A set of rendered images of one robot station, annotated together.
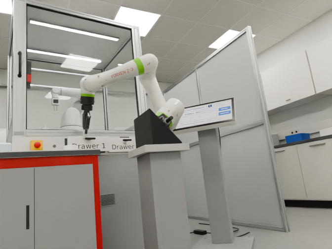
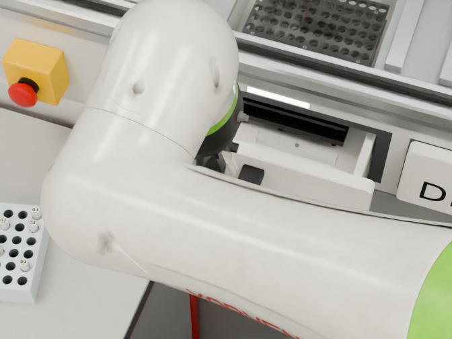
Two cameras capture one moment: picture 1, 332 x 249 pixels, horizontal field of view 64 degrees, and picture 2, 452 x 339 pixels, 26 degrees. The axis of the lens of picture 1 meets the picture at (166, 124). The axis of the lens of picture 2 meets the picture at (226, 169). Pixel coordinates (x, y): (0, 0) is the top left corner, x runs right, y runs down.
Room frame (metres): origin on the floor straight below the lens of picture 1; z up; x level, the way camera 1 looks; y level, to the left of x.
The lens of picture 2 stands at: (1.44, 0.05, 1.90)
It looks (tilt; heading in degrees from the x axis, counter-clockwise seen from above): 57 degrees down; 53
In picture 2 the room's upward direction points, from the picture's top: straight up
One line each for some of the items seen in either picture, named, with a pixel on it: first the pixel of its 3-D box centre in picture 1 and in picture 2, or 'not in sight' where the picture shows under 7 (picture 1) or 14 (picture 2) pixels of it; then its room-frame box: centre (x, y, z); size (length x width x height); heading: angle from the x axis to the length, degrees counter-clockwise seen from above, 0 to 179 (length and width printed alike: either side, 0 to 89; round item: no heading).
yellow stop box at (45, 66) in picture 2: (36, 145); (35, 73); (1.73, 0.87, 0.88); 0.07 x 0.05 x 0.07; 124
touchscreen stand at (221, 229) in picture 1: (213, 182); not in sight; (2.22, -0.34, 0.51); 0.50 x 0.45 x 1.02; 160
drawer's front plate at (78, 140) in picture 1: (88, 144); (255, 177); (1.86, 0.56, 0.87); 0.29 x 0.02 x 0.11; 124
